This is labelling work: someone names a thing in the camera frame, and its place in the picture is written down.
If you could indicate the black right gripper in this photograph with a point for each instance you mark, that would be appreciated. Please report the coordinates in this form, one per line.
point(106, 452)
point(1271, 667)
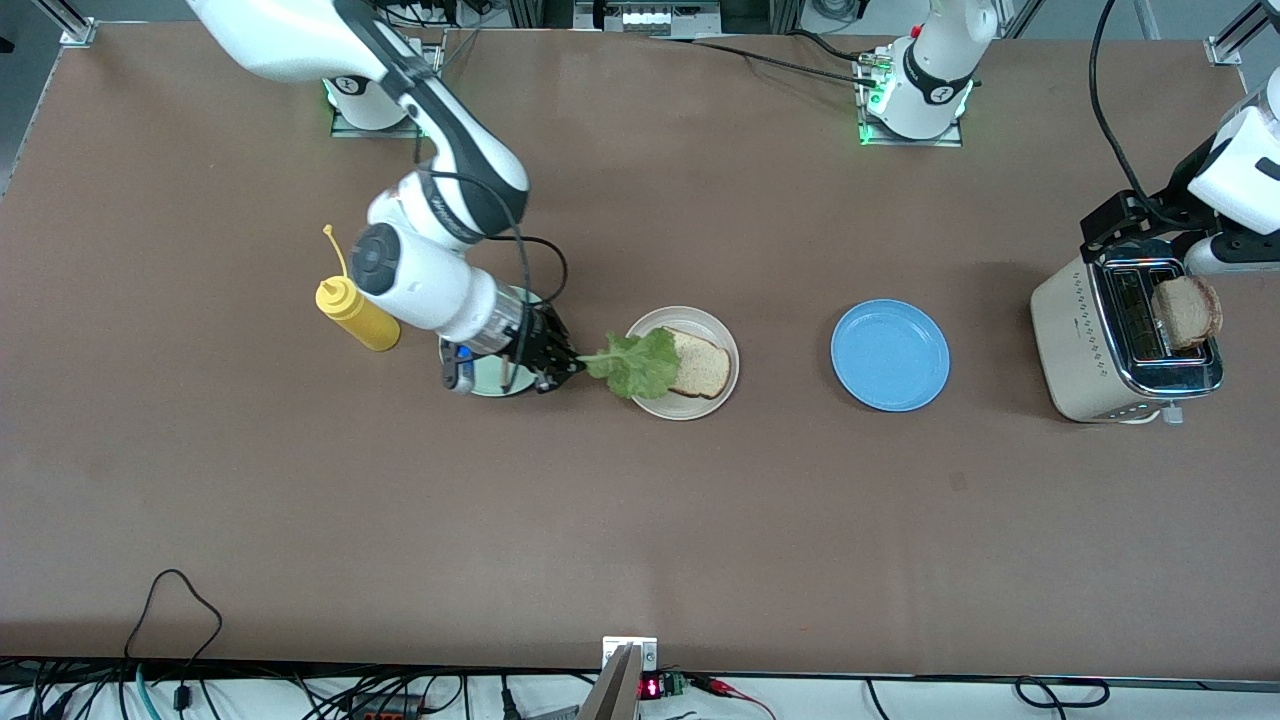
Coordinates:
point(541, 345)

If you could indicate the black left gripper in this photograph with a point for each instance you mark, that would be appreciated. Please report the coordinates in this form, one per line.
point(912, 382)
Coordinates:
point(1152, 207)

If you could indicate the green lettuce leaf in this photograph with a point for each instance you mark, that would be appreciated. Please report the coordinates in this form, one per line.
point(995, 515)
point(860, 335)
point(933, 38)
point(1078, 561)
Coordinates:
point(640, 368)

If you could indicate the dark toasted bread slice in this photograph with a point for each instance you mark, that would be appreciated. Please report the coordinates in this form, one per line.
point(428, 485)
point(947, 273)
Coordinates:
point(1185, 312)

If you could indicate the light bread slice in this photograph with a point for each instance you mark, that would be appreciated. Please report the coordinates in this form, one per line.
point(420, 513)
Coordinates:
point(705, 370)

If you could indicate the yellow squeeze bottle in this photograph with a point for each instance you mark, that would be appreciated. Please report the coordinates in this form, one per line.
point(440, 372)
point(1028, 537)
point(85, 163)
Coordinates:
point(340, 305)

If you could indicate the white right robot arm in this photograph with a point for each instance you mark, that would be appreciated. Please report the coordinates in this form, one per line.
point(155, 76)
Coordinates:
point(430, 280)

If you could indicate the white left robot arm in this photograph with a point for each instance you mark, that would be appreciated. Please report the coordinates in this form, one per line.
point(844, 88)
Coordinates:
point(930, 80)

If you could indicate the pale green plate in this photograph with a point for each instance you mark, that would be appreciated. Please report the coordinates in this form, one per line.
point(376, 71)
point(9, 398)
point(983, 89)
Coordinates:
point(490, 385)

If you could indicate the beige plate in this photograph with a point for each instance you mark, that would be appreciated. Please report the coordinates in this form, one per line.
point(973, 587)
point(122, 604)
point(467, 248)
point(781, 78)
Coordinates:
point(710, 405)

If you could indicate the blue plate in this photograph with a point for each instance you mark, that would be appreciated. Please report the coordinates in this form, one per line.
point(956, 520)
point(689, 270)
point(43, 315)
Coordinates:
point(890, 355)

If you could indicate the beige chrome toaster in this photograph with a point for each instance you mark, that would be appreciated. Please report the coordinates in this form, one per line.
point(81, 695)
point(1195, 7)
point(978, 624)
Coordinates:
point(1075, 340)

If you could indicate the grey metal bar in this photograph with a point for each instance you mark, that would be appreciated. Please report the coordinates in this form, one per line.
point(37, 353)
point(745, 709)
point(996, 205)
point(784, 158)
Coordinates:
point(612, 695)

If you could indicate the red display circuit board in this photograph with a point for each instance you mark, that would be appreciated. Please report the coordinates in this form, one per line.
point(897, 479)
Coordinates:
point(655, 688)

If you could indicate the aluminium corner bracket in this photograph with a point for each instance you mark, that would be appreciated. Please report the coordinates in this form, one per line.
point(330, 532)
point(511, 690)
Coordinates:
point(75, 30)
point(1225, 48)

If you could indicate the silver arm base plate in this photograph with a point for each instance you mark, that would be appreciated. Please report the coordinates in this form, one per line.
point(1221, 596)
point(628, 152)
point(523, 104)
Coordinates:
point(380, 132)
point(910, 142)

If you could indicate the small silver mounting bracket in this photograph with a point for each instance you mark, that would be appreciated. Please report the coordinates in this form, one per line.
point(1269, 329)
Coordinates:
point(612, 650)

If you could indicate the metal frame device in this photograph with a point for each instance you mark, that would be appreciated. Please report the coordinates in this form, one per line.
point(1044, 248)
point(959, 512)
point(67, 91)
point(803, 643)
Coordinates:
point(645, 18)

